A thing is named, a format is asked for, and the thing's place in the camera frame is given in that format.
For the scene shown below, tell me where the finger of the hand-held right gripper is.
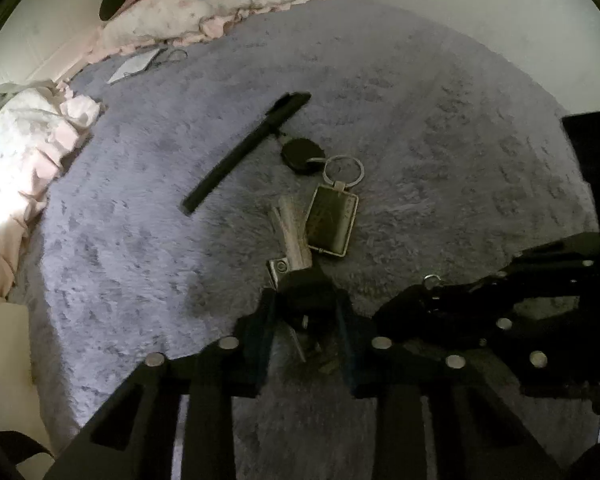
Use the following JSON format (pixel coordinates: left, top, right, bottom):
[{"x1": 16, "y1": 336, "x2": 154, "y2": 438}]
[
  {"x1": 420, "y1": 232, "x2": 600, "y2": 306},
  {"x1": 375, "y1": 300, "x2": 600, "y2": 401}
]

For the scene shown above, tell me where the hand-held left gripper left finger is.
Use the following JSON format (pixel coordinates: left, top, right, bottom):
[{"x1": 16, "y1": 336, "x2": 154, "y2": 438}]
[{"x1": 42, "y1": 290, "x2": 281, "y2": 480}]

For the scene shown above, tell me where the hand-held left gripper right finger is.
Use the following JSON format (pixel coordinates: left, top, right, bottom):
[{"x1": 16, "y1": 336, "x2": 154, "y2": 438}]
[{"x1": 332, "y1": 292, "x2": 566, "y2": 480}]

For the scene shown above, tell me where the black pen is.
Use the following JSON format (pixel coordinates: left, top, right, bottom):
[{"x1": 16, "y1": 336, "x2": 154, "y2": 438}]
[{"x1": 182, "y1": 92, "x2": 312, "y2": 216}]

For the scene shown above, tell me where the black oval key tag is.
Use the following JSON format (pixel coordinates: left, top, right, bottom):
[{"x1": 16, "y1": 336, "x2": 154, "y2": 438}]
[{"x1": 281, "y1": 139, "x2": 326, "y2": 173}]

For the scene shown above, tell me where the white card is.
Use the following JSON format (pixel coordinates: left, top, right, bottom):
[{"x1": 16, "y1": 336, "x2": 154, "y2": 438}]
[{"x1": 107, "y1": 49, "x2": 162, "y2": 85}]

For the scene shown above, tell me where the floral print quilt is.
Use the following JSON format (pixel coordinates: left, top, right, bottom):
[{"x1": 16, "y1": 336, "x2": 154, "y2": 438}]
[{"x1": 0, "y1": 85, "x2": 103, "y2": 301}]

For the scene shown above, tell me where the rectangular metal keychain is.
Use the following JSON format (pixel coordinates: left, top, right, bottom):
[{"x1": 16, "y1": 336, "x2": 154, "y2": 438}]
[{"x1": 305, "y1": 155, "x2": 366, "y2": 259}]

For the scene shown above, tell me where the thin black cord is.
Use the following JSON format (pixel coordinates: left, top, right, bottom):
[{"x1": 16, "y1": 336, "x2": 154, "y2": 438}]
[{"x1": 152, "y1": 47, "x2": 188, "y2": 66}]

